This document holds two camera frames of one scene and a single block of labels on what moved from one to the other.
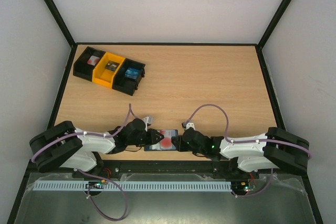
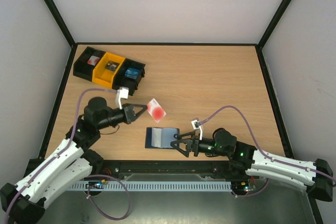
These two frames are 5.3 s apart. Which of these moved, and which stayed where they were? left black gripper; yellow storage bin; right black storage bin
Moved: left black gripper
Stayed: right black storage bin; yellow storage bin
